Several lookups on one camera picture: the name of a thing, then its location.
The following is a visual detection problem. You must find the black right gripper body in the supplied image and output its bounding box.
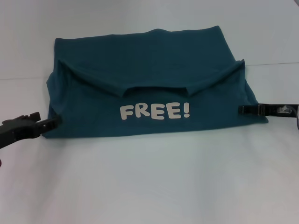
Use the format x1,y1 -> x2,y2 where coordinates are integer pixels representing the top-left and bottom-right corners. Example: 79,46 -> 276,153
266,104 -> 299,119

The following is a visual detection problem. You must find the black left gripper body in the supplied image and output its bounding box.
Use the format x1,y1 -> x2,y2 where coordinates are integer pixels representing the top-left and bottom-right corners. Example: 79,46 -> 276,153
0,115 -> 39,150

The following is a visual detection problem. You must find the teal blue shirt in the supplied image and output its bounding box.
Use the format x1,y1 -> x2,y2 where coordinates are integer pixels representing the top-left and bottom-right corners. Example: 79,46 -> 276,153
45,25 -> 269,140

